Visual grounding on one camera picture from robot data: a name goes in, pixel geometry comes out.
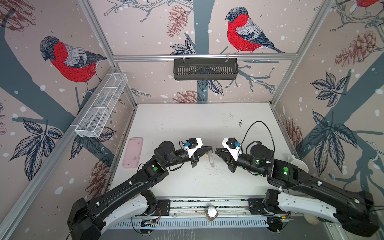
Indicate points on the white ceramic mug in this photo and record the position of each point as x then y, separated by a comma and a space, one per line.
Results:
298, 163

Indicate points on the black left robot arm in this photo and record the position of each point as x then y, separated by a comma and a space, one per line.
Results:
88, 220

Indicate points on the white wire mesh basket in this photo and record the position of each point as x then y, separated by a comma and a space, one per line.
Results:
98, 114

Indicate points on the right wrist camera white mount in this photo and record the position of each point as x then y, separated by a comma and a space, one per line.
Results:
233, 147

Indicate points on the round silver knob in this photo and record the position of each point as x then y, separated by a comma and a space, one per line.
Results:
211, 213

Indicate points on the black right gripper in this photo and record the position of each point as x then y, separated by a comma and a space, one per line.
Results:
230, 161

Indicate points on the silver metal keyring carabiner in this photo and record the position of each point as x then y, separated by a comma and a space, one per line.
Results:
210, 156

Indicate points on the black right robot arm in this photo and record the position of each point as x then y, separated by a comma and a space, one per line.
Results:
297, 191

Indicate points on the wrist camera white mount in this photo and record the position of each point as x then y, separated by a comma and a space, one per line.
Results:
233, 147
192, 145

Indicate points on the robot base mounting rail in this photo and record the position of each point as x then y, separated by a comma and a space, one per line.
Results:
204, 214

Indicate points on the pink rectangular tray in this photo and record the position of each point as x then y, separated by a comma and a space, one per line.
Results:
133, 153

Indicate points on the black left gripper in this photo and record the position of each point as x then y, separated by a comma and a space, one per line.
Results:
201, 152

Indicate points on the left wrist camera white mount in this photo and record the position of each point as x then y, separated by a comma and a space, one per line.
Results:
192, 145

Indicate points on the dark grey hanging shelf basket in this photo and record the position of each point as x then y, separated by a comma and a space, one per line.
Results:
206, 69

